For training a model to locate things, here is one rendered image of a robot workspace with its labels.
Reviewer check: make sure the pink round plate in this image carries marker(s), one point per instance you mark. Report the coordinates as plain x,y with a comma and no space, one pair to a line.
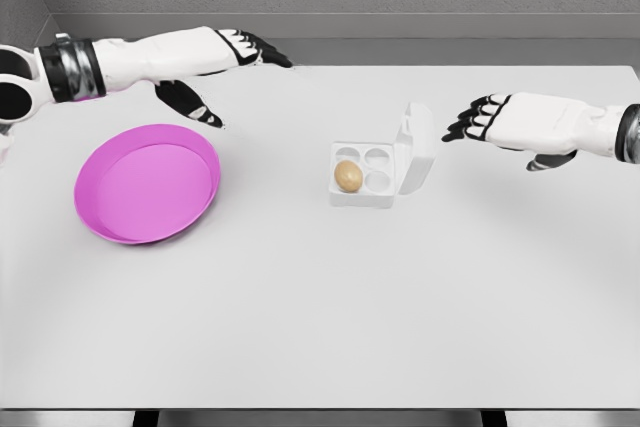
150,182

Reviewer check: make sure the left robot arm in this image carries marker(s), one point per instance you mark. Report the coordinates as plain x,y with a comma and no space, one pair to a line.
75,67

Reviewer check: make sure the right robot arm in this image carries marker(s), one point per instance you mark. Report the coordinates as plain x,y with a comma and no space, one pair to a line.
617,132

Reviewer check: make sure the white egg box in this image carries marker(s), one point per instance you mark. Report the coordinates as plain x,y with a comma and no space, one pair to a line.
390,167

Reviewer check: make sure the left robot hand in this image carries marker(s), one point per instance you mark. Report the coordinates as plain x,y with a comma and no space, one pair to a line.
200,52

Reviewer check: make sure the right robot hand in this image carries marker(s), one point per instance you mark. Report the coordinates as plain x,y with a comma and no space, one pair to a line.
540,124

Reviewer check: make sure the brown egg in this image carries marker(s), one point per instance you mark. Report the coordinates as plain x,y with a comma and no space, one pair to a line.
348,176

